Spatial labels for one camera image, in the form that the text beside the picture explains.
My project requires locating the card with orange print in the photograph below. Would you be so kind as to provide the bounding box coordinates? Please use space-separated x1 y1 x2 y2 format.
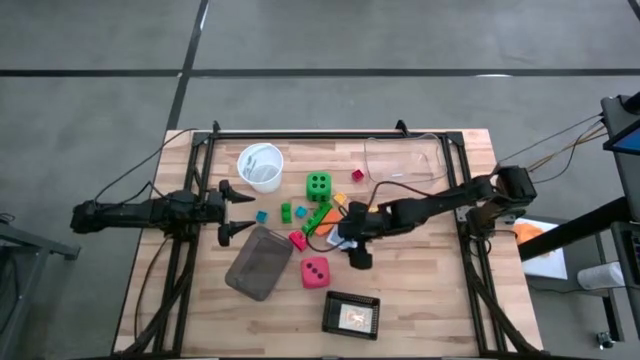
338 303 375 332

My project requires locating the red two-stud block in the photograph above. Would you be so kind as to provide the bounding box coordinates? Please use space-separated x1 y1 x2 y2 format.
288 230 309 252

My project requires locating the blue white card box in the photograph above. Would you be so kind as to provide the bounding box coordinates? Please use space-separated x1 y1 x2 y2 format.
326 227 359 250

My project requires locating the black slotted plastic basket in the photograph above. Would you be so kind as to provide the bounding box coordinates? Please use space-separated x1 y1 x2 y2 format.
321 290 381 341

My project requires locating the thin brown cable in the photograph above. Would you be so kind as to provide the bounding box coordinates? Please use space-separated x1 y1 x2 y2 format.
524 124 609 174

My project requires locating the blue-screen monitor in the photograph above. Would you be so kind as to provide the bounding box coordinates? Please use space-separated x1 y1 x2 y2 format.
602 117 640 155

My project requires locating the white paper sheet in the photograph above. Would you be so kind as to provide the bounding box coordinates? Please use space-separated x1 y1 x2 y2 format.
514 217 570 281

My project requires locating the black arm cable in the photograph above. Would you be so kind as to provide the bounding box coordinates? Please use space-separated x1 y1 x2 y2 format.
93 127 200 204

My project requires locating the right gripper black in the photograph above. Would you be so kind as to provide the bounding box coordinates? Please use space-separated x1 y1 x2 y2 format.
338 201 382 271

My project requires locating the thin black cable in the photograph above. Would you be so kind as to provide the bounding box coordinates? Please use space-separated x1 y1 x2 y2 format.
496 113 606 165

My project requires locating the green foam die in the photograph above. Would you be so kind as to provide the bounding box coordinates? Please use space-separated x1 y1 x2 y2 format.
305 171 333 203

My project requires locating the long green four-stud block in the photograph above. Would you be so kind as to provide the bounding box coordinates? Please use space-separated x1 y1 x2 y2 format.
301 201 334 236

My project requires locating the clear plastic container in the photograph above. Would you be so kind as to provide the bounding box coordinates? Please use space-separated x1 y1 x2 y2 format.
363 133 449 185

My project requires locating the grey metal table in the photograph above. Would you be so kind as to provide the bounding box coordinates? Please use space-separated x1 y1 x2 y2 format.
0 212 81 360

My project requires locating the black beam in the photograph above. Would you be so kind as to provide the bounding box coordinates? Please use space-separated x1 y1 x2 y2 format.
517 196 640 262

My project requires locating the red-brown gripper cable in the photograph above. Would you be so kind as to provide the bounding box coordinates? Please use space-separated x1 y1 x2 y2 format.
304 179 439 254

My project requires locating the grey workstation desk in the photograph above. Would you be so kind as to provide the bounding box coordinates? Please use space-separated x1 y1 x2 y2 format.
599 92 640 341

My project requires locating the paper towel roll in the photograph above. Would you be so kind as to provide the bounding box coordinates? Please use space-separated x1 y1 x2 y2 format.
576 260 626 292

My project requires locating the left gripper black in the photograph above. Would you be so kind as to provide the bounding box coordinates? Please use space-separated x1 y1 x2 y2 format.
201 179 258 248

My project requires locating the red foam die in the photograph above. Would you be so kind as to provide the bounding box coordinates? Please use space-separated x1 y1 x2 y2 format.
300 256 331 290

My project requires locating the grey translucent plastic bin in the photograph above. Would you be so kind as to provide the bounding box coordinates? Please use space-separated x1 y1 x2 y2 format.
224 225 295 302

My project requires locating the orange curved toy block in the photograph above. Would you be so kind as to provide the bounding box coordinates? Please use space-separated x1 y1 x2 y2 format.
314 208 345 237

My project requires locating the black aluminium table frame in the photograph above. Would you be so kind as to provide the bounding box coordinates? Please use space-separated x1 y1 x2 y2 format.
114 119 541 357

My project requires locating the orange cloth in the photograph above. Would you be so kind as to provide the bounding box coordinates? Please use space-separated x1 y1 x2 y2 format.
513 222 550 247

